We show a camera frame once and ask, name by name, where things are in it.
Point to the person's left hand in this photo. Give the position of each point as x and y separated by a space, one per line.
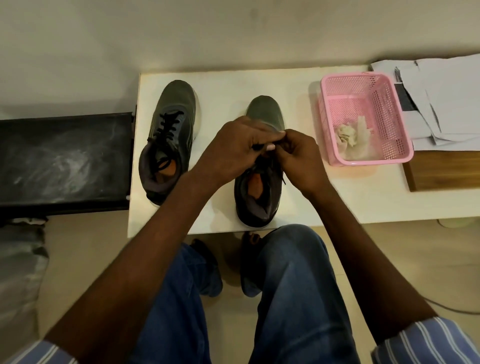
228 150

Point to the person's right hand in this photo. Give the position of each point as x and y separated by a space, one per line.
303 165

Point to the crumpled white tissue paper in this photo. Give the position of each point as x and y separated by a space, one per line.
354 138

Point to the person's right fingers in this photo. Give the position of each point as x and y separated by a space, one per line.
287 144

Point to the person's left forearm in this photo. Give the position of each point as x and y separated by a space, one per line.
135 270

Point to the person's left thumb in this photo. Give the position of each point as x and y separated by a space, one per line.
265 147

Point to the stack of white papers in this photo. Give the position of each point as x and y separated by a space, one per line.
442 97

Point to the grey sports shoe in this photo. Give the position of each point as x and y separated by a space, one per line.
258 202
176 108

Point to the grey bag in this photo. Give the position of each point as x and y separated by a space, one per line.
18 277

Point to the black shoelace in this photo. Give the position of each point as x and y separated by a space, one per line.
257 147
167 125

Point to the person's right forearm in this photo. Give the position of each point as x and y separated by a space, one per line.
371 270

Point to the blue jeans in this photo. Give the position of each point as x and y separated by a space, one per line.
300 292

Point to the black bench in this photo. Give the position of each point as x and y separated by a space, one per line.
63 161

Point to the striped shirt sleeve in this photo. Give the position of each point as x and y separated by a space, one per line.
35 354
431 343

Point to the dark sandal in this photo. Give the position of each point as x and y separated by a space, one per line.
204 249
252 238

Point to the pink plastic basket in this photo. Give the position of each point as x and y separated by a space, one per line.
390 123

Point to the brown wooden board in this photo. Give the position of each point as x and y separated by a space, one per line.
442 168

